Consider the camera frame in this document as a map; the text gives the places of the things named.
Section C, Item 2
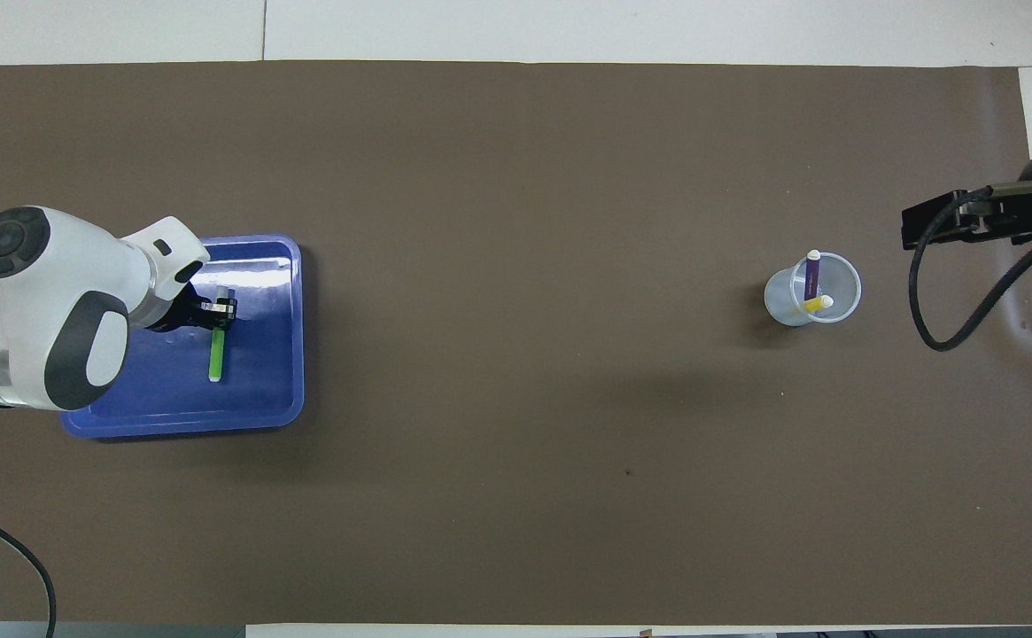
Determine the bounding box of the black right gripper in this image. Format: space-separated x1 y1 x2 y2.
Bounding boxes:
901 182 1032 252

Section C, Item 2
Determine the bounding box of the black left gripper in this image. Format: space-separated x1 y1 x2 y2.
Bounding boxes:
148 284 239 333

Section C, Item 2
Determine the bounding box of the green pen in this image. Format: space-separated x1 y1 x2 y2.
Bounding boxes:
208 285 231 384

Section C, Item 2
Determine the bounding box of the blue plastic tray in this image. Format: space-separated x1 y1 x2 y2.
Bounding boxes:
59 233 306 440

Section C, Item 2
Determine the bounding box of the translucent plastic cup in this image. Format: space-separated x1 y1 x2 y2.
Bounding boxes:
764 252 862 327

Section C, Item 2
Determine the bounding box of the brown table mat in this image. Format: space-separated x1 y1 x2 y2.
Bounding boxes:
0 60 1032 626

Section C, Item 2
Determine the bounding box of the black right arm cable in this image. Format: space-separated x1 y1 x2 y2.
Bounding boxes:
908 177 1032 353

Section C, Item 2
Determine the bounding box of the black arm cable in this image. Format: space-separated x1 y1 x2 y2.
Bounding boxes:
0 501 58 638
908 177 1032 353

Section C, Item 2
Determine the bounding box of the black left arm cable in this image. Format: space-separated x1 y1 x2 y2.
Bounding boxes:
0 501 58 638

